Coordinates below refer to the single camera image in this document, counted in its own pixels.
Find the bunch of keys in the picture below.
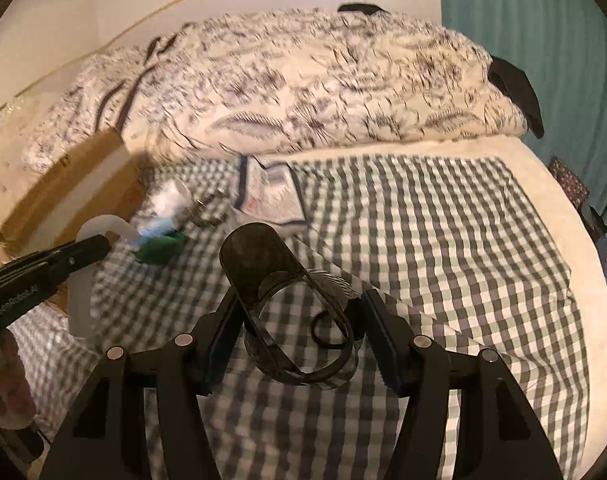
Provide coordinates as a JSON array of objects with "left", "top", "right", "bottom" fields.
[{"left": 186, "top": 191, "right": 229, "bottom": 226}]

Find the grey checkered blanket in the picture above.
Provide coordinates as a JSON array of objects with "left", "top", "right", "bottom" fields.
[{"left": 8, "top": 152, "right": 584, "bottom": 480}]

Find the white hand-held fan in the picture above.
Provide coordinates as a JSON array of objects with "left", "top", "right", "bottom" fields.
[{"left": 66, "top": 214, "right": 129, "bottom": 338}]

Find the brown cardboard box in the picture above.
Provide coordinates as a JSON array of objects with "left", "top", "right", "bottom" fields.
[{"left": 0, "top": 127, "right": 149, "bottom": 311}]

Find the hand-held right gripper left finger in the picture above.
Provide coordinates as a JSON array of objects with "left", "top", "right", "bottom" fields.
[{"left": 38, "top": 290, "right": 242, "bottom": 480}]

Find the floral fabric bag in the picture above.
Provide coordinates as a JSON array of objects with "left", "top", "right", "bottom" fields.
[{"left": 548, "top": 156, "right": 590, "bottom": 211}]

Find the white tissue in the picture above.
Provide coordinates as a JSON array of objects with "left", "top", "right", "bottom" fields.
[{"left": 144, "top": 180, "right": 189, "bottom": 233}]

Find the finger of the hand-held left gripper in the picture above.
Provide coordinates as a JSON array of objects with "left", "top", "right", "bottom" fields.
[{"left": 11, "top": 234, "right": 109, "bottom": 283}]

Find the printed plastic packet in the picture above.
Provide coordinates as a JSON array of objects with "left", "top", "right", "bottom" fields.
[{"left": 234, "top": 156, "right": 309, "bottom": 226}]

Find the floral print duvet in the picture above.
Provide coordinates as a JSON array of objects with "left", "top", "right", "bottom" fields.
[{"left": 21, "top": 10, "right": 529, "bottom": 176}]

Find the dark bag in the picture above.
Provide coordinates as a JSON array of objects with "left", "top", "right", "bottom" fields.
[{"left": 578, "top": 200, "right": 607, "bottom": 241}]

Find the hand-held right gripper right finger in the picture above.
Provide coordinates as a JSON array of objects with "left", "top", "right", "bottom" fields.
[{"left": 361, "top": 290, "right": 569, "bottom": 480}]

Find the dark transparent cup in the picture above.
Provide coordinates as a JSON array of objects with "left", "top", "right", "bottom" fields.
[{"left": 220, "top": 221, "right": 358, "bottom": 390}]

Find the teal curtain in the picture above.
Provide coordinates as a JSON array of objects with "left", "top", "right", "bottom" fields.
[{"left": 436, "top": 0, "right": 607, "bottom": 241}]

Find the person's left hand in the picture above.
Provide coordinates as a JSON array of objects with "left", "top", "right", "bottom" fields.
[{"left": 0, "top": 330, "right": 38, "bottom": 431}]

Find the small green item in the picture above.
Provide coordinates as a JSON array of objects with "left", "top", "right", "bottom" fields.
[{"left": 136, "top": 232, "right": 187, "bottom": 263}]

